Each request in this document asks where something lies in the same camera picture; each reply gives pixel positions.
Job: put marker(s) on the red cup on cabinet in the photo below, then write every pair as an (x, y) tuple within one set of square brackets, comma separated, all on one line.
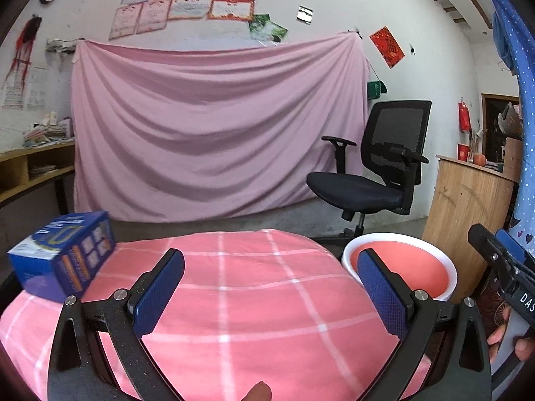
[(463, 152)]

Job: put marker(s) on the green hanging dustpan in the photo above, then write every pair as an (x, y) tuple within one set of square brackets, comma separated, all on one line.
[(376, 87)]

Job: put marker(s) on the person's left hand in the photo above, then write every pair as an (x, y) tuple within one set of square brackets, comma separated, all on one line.
[(260, 392)]

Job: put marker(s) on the black office chair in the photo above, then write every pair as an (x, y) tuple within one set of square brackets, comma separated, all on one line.
[(391, 148)]

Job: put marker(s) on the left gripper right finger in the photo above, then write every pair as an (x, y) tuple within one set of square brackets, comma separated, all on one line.
[(462, 369)]

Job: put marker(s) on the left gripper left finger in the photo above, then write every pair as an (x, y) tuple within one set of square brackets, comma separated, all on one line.
[(79, 368)]

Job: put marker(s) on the orange fruit on cabinet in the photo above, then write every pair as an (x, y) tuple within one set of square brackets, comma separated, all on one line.
[(479, 160)]

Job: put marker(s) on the stack of books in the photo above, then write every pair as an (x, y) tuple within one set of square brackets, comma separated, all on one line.
[(50, 129)]

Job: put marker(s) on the blue dotted garment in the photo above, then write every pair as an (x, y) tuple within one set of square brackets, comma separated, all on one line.
[(514, 41)]

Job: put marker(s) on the green photo on wall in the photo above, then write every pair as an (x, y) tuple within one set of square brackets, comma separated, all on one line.
[(262, 28)]

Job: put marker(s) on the person's right hand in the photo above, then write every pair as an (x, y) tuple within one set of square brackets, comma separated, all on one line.
[(524, 347)]

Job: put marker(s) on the wooden cabinet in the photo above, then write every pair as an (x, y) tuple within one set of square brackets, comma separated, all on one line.
[(465, 195)]

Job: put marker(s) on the pink hanging sheet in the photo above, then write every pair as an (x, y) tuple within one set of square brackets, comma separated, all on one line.
[(176, 137)]

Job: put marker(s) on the red trash bucket white rim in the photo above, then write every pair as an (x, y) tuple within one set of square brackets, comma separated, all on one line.
[(421, 265)]

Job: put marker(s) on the red hanging ornament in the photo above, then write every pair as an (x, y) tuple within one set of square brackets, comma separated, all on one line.
[(464, 117)]

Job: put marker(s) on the wooden wall shelf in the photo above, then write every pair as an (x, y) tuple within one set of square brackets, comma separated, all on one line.
[(26, 169)]

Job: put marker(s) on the red paper wall poster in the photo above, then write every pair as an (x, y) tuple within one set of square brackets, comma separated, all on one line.
[(388, 47)]

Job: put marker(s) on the blue cardboard box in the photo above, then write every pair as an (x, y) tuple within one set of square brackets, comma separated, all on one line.
[(62, 258)]

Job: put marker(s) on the red tassel wall decoration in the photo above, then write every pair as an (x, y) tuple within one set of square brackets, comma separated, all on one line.
[(21, 62)]

